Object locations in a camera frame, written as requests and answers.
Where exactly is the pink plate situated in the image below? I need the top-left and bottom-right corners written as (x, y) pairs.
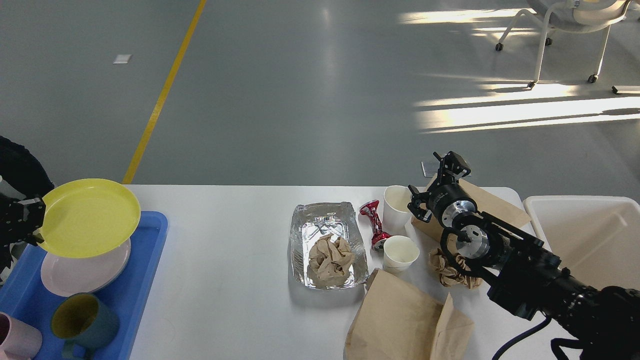
top-left (39, 239), bottom-right (131, 297)

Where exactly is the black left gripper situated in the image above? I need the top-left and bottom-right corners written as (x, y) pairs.
top-left (0, 194), bottom-right (46, 271)

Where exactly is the white paper cup front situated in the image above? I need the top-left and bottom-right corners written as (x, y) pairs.
top-left (382, 235), bottom-right (421, 274)

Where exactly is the pink mug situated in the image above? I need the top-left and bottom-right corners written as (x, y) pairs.
top-left (0, 312), bottom-right (42, 360)

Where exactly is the white rolling chair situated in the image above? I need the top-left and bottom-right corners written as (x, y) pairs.
top-left (494, 0), bottom-right (639, 91)

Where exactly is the white plastic bin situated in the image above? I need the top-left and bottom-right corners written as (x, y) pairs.
top-left (523, 195), bottom-right (640, 290)

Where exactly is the crumpled brown paper in tray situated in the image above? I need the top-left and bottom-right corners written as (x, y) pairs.
top-left (309, 234), bottom-right (355, 281)

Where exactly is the yellow plate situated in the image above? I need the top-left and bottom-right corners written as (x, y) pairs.
top-left (38, 178), bottom-right (141, 259)

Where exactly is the brown paper bag rear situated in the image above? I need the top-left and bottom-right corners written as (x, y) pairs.
top-left (410, 178), bottom-right (535, 246)

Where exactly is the crushed red can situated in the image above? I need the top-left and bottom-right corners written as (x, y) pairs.
top-left (359, 199), bottom-right (392, 252)

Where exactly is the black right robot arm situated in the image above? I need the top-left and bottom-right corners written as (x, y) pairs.
top-left (407, 151), bottom-right (640, 360)

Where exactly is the dark green mug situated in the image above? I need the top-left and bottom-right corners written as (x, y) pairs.
top-left (50, 292), bottom-right (121, 360)

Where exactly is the white paper cup rear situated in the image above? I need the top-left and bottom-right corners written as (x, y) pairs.
top-left (382, 185), bottom-right (413, 235)

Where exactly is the small grey floor plate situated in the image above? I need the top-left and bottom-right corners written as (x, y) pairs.
top-left (421, 160), bottom-right (441, 179)

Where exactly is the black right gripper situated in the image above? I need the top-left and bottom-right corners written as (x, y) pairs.
top-left (407, 151), bottom-right (472, 224)

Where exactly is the crumpled brown paper ball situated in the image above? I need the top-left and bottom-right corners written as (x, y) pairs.
top-left (429, 248), bottom-right (483, 290)

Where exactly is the white paper cup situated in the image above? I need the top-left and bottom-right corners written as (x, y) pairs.
top-left (382, 235), bottom-right (421, 274)
top-left (382, 185), bottom-right (413, 235)

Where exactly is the large brown paper bag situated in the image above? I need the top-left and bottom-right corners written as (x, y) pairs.
top-left (344, 268), bottom-right (474, 360)

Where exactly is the aluminium foil tray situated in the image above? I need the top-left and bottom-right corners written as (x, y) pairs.
top-left (289, 202), bottom-right (370, 290)

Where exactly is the blue plastic tray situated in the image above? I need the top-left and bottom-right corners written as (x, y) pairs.
top-left (0, 210), bottom-right (169, 360)

